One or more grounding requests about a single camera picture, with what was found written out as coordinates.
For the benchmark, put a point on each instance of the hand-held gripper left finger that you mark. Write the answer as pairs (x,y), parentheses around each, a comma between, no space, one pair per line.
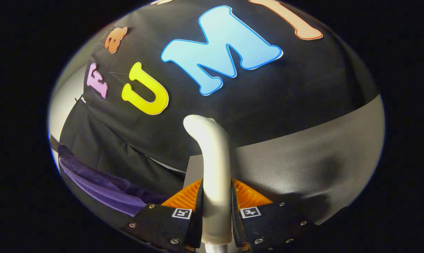
(196,228)

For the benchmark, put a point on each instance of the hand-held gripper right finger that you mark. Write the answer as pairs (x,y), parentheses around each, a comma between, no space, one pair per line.
(237,228)

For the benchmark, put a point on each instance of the white garment steamer head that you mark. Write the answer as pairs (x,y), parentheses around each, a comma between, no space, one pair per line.
(215,168)

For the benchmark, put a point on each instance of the grey cabinet with dark top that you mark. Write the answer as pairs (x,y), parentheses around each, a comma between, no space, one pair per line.
(303,158)

